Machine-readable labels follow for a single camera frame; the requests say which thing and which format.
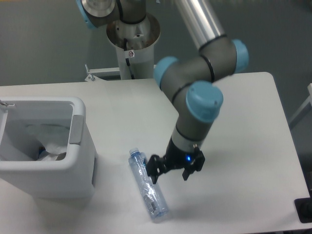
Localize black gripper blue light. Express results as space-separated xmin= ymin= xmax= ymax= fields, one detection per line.
xmin=146 ymin=138 xmax=205 ymax=184

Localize clear plastic bag green label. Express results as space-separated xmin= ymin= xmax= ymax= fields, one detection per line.
xmin=26 ymin=124 xmax=70 ymax=161

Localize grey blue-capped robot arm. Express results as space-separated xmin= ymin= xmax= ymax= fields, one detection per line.
xmin=77 ymin=0 xmax=249 ymax=182

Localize white open trash can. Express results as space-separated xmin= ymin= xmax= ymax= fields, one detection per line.
xmin=0 ymin=97 xmax=97 ymax=198

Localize clear plastic water bottle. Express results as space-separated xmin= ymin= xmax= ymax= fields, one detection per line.
xmin=128 ymin=148 xmax=169 ymax=222

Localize blue white packet in bin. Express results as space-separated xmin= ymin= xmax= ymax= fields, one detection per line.
xmin=38 ymin=146 xmax=47 ymax=160

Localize black object at table edge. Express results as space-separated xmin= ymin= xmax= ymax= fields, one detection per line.
xmin=294 ymin=197 xmax=312 ymax=223

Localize white pedestal base brackets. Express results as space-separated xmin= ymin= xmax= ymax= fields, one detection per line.
xmin=84 ymin=63 xmax=158 ymax=82

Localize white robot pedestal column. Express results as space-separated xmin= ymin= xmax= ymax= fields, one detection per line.
xmin=106 ymin=13 xmax=160 ymax=80

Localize black cable on pedestal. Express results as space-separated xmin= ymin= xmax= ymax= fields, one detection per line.
xmin=123 ymin=38 xmax=135 ymax=80

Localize white frame at right edge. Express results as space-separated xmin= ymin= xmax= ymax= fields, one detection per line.
xmin=289 ymin=83 xmax=312 ymax=130

